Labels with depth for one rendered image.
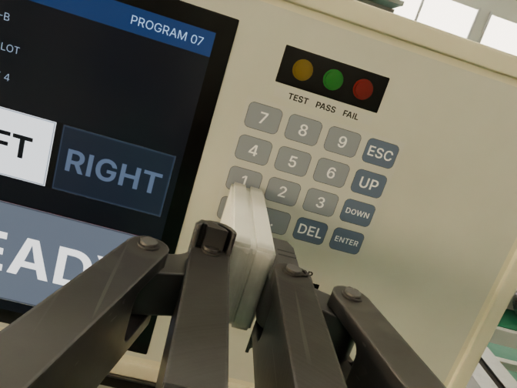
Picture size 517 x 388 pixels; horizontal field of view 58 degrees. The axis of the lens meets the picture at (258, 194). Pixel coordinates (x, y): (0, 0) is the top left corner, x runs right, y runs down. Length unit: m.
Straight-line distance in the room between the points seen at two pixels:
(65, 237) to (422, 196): 0.17
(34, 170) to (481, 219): 0.21
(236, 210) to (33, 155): 0.10
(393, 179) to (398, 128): 0.02
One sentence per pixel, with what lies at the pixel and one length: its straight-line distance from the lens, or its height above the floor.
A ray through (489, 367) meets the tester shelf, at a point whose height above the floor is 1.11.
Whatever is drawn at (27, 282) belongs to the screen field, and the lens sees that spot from 0.25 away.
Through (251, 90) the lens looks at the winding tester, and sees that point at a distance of 0.21.
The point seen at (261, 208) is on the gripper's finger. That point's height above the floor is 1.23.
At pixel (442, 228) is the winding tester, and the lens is 0.24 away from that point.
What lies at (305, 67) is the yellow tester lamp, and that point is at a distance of 0.21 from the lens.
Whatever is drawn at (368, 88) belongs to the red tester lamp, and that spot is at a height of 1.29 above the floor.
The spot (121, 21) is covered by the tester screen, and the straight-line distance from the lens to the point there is 0.21.
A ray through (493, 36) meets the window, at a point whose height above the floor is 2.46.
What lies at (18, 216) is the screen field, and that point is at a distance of 0.24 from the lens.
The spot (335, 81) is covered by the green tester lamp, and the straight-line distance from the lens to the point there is 0.21.
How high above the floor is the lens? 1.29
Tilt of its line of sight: 16 degrees down
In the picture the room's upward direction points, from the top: 18 degrees clockwise
